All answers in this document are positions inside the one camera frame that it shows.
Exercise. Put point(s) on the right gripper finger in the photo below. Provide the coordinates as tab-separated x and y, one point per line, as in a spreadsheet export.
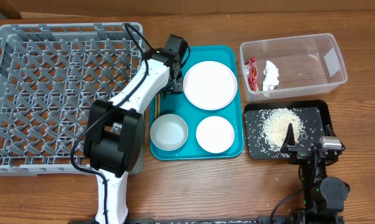
329	131
289	144

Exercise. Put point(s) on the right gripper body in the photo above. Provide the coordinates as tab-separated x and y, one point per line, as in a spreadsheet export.
299	156

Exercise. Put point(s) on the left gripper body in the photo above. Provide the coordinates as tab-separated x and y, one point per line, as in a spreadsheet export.
175	84

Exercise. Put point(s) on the wooden chopstick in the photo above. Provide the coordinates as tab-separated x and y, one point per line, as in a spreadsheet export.
159	105
156	106

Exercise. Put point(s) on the white tissue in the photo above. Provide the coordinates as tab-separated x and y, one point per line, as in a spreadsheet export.
271	75

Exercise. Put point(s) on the red ketchup sachet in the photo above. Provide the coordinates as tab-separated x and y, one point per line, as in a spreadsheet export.
250	67

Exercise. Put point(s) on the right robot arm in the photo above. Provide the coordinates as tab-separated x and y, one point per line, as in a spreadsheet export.
324	196

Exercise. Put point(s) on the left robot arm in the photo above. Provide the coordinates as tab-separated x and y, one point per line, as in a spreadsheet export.
115	138

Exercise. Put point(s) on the black food waste tray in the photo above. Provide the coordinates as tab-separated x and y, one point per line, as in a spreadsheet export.
314	114

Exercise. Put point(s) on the clear plastic waste bin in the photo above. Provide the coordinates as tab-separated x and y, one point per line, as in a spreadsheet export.
307	65

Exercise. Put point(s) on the teal serving tray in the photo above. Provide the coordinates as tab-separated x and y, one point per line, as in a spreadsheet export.
179	105

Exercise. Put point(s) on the pile of white rice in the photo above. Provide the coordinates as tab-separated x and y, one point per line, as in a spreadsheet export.
275	126

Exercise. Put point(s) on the large white plate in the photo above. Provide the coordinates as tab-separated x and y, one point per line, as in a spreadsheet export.
210	85

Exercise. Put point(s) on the grey shallow bowl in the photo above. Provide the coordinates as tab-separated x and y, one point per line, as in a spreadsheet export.
169	132

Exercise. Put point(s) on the small white plate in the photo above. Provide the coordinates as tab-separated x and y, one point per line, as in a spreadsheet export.
215	134

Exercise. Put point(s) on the grey plastic dish rack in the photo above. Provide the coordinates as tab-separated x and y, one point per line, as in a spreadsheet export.
50	74

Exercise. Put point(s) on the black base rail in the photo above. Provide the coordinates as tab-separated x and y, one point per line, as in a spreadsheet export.
206	221

